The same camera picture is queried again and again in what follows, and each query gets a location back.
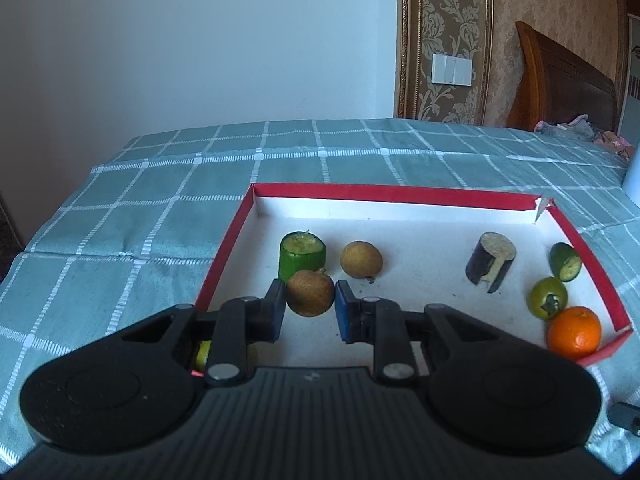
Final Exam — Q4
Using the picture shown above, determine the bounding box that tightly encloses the notched eggplant piece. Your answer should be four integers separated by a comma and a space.
465, 231, 518, 294

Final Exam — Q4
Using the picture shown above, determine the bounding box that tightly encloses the cut green fruit half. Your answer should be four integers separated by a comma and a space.
549, 242, 582, 282

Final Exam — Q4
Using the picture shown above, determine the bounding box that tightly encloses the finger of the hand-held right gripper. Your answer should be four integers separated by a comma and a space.
607, 401, 640, 435

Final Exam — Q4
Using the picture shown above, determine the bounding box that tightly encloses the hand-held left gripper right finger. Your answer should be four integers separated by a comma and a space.
334, 279, 501, 386

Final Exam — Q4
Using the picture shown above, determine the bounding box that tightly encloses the white wall switch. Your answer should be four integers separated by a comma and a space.
431, 52, 475, 87

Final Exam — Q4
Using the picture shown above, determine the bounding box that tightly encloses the white printed board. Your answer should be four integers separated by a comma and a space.
619, 7, 640, 146

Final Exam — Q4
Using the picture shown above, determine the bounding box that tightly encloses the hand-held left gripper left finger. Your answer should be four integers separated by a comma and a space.
120, 277, 288, 387

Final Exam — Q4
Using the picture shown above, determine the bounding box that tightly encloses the red cardboard box tray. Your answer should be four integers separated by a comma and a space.
192, 182, 633, 376

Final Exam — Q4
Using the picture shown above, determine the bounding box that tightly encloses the white electric kettle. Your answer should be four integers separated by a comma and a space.
622, 145, 640, 208

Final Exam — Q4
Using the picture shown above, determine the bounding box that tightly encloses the ornate framed wall panel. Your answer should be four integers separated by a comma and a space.
395, 0, 496, 123

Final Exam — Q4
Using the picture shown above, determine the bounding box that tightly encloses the orange mandarin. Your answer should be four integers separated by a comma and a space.
546, 306, 602, 359

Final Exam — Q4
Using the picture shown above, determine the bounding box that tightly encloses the brown longan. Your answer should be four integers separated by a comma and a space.
285, 268, 336, 318
340, 241, 384, 283

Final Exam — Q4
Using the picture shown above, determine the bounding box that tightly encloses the teal checked tablecloth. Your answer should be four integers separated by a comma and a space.
0, 119, 640, 476

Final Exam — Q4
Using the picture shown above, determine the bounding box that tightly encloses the green cucumber piece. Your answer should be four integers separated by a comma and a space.
278, 231, 327, 283

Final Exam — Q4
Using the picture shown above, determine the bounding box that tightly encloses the wooden headboard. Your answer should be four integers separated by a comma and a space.
506, 20, 621, 133

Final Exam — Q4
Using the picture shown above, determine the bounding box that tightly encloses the pink grey cloth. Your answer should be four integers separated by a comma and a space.
534, 114, 632, 161

